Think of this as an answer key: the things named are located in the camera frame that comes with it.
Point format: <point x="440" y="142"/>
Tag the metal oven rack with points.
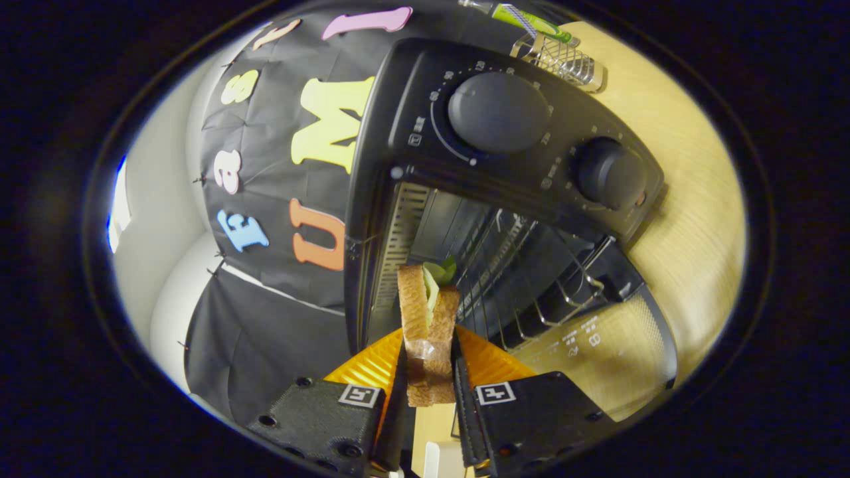
<point x="505" y="279"/>

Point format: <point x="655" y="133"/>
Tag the green label drink bottle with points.
<point x="531" y="21"/>

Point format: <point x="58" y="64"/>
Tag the black toaster oven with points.
<point x="425" y="99"/>

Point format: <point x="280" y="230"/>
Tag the lettuce sandwich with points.
<point x="425" y="372"/>

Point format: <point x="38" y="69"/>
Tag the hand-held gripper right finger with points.
<point x="465" y="411"/>

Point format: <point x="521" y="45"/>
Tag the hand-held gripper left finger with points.
<point x="397" y="411"/>

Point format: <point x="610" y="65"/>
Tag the black backdrop cloth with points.
<point x="265" y="345"/>

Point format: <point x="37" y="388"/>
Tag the wide ceiling light panel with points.
<point x="119" y="206"/>

